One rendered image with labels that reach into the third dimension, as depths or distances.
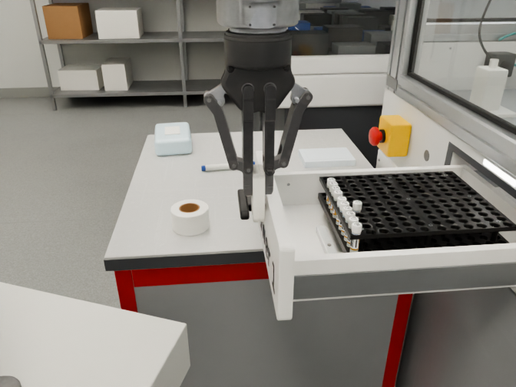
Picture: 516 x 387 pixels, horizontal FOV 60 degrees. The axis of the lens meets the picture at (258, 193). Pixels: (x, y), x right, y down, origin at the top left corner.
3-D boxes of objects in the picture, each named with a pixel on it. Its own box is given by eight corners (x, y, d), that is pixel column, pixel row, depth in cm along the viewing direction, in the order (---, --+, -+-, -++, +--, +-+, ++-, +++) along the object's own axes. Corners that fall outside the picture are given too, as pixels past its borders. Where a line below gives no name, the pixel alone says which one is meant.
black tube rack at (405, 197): (345, 276, 59) (350, 235, 56) (316, 211, 74) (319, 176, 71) (505, 266, 61) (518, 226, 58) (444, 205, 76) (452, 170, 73)
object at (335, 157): (304, 167, 109) (305, 161, 108) (298, 154, 117) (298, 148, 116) (355, 166, 110) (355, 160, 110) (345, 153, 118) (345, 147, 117)
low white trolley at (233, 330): (151, 512, 110) (103, 257, 76) (170, 330, 165) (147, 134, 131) (380, 487, 115) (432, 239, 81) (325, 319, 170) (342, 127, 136)
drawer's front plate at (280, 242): (277, 323, 54) (279, 246, 49) (255, 207, 79) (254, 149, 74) (292, 322, 54) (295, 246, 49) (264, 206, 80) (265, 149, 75)
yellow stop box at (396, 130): (384, 158, 94) (388, 125, 91) (372, 146, 101) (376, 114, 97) (407, 157, 95) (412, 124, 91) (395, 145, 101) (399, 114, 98)
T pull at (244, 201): (240, 222, 59) (240, 213, 59) (237, 196, 66) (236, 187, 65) (267, 220, 60) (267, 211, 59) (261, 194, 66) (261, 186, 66)
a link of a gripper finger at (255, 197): (259, 173, 55) (253, 173, 55) (259, 222, 59) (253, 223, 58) (256, 163, 58) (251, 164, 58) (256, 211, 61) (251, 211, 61)
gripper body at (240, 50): (219, 33, 45) (223, 121, 50) (302, 31, 46) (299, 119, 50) (218, 24, 52) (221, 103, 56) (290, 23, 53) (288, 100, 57)
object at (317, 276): (290, 303, 55) (292, 262, 52) (266, 203, 77) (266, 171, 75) (594, 282, 58) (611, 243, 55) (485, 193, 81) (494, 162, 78)
